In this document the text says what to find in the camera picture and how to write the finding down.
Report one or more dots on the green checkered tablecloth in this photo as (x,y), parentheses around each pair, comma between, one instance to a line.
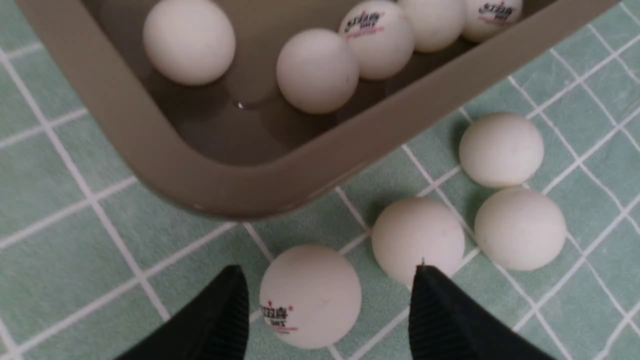
(92,261)

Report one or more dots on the white printed ball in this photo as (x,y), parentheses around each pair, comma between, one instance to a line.
(381,37)
(501,150)

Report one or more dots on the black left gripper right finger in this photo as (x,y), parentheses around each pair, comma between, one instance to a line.
(445,323)

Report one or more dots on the olive green plastic bin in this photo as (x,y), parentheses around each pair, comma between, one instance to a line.
(236,149)

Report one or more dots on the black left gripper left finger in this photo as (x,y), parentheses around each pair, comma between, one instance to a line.
(215,325)

